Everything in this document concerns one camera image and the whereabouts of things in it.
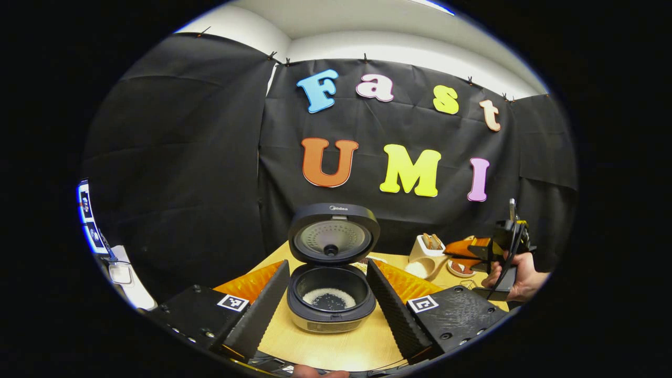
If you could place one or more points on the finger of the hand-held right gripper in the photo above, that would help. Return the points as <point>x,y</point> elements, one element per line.
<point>467,262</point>
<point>462,247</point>

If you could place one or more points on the white toaster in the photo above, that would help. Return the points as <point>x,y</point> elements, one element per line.
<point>420,252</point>

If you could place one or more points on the computer monitor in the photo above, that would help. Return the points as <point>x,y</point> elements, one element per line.
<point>86,210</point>

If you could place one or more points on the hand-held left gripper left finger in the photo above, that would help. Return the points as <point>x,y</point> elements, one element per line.
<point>260,315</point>

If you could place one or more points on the black backdrop cloth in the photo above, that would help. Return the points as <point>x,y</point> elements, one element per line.
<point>184,168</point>

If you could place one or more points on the dark grey rice cooker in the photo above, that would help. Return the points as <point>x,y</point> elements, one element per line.
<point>333,239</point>

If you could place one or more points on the toasted bread slice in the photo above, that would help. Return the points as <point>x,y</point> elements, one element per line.
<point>427,241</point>
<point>436,240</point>

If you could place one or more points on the small white device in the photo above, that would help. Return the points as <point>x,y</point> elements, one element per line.
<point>121,274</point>

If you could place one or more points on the white rice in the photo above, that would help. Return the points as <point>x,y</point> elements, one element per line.
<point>315,296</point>

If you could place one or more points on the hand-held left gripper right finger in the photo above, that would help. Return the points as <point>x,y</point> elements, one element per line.
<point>399,320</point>

